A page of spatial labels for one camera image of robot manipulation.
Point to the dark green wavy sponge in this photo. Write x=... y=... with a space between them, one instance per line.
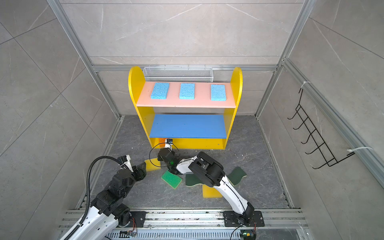
x=236 y=176
x=192 y=180

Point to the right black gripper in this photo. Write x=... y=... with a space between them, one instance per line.
x=160 y=158

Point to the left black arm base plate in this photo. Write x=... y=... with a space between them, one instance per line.
x=137 y=218

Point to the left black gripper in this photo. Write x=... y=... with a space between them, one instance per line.
x=140 y=173

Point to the yellow shelf with coloured boards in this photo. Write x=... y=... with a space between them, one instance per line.
x=188 y=131

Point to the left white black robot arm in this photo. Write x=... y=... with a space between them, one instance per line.
x=107 y=211

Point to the black wire hook rack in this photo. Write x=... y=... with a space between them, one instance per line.
x=315 y=136

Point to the aluminium rail base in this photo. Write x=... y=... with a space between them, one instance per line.
x=204 y=225

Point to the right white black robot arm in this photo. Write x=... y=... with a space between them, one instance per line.
x=211 y=173

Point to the small yellow sponge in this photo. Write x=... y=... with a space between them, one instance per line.
x=152 y=165

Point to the light blue sponge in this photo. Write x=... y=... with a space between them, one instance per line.
x=218 y=93
x=187 y=91
x=160 y=91

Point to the bright green yellow sponge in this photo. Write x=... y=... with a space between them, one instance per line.
x=171 y=179

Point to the large yellow sponge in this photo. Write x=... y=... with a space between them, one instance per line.
x=210 y=193

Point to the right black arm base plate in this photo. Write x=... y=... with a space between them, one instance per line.
x=232 y=219

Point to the orange yellow sponge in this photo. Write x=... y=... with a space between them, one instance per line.
x=162 y=142

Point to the right dark green wavy sponge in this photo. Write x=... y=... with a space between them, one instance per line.
x=236 y=176

